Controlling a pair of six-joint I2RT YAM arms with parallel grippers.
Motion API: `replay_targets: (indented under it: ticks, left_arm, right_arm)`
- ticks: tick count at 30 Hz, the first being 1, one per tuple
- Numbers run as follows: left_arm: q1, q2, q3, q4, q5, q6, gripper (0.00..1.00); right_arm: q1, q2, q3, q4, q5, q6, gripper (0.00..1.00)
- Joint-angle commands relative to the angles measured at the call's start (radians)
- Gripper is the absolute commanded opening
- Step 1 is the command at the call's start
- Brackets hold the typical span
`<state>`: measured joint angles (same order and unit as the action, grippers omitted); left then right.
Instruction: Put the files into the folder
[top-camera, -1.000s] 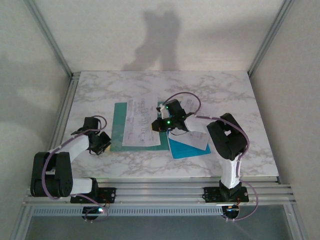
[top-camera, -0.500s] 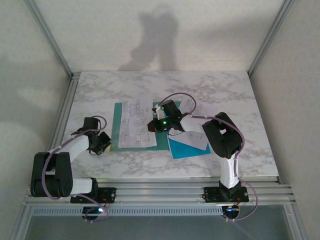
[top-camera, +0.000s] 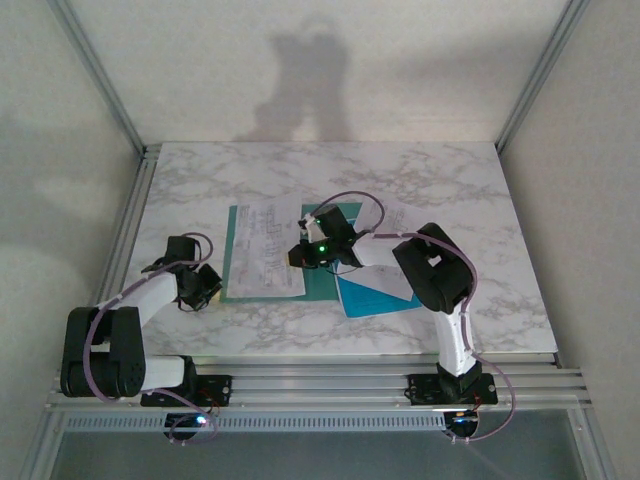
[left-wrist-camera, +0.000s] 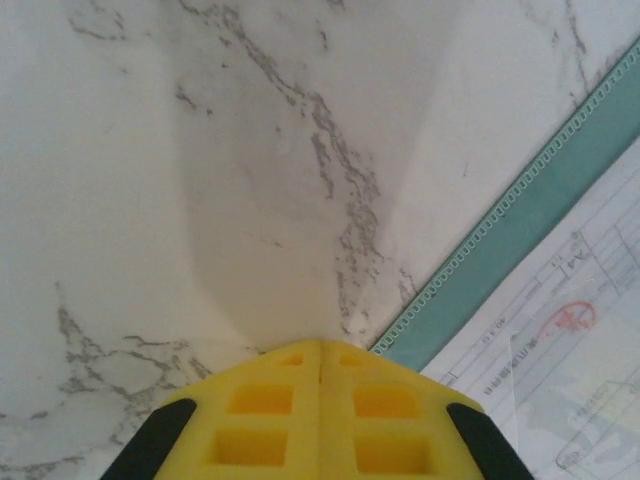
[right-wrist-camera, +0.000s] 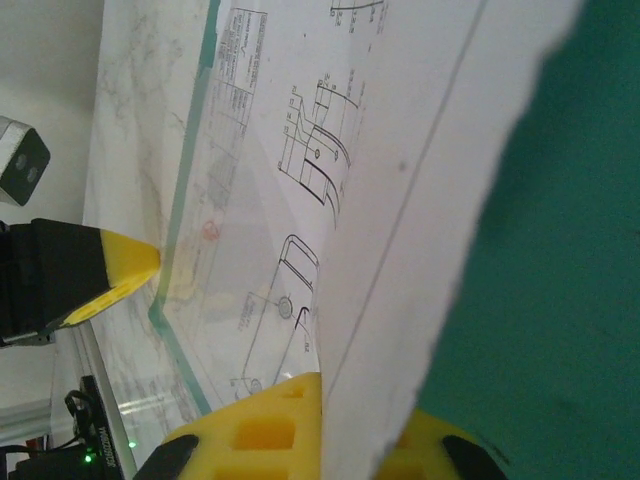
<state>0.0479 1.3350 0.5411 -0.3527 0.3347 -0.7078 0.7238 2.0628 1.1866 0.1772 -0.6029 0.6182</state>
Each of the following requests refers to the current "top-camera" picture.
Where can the green paper folder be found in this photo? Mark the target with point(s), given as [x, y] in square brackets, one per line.
[317, 287]

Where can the white printed paper sheet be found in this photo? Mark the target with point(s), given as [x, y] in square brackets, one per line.
[400, 217]

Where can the blue paper sheet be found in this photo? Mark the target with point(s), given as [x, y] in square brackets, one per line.
[365, 300]

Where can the aluminium mounting rail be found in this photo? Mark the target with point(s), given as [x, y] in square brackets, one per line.
[320, 380]

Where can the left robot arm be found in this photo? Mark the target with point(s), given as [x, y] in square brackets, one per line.
[150, 292]

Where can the aluminium frame post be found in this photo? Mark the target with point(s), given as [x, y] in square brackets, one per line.
[540, 75]
[100, 75]

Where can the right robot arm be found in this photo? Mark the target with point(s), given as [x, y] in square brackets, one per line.
[430, 270]

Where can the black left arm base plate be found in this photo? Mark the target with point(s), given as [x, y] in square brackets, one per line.
[215, 387]

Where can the aluminium side rail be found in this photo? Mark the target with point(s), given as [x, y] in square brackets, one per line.
[127, 225]

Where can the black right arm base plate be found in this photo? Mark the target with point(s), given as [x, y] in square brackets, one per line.
[422, 387]

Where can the white technical drawing paper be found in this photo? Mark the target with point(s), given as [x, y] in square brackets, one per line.
[260, 260]

